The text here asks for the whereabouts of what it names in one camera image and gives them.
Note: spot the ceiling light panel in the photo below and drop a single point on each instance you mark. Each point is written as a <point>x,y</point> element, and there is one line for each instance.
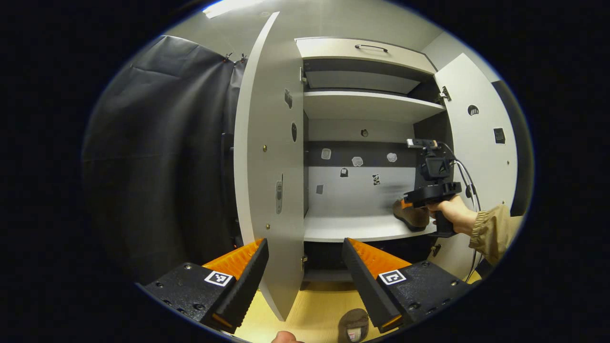
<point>228,7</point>

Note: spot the black backdrop cloth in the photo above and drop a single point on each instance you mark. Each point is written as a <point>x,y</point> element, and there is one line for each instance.
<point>519,152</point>
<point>157,157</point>

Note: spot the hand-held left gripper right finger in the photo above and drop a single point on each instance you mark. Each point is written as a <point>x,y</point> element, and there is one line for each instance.
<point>362,281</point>

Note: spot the white cabinet drawer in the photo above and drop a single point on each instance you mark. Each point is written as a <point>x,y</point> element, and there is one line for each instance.
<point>333,50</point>

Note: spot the black binder clip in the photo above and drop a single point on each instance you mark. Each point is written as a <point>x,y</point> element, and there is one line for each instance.
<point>228,57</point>
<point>243,58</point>

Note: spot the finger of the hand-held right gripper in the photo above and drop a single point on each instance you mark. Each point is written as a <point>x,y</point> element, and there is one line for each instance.
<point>406,204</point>

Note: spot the white shoe cabinet door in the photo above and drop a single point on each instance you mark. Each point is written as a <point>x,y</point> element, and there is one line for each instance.
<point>269,143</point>
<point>481,157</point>

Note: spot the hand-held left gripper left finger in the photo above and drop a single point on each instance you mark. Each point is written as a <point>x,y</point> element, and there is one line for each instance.
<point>250,278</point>

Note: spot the white shoe cabinet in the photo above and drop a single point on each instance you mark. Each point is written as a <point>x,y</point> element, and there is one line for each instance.
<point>367,107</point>

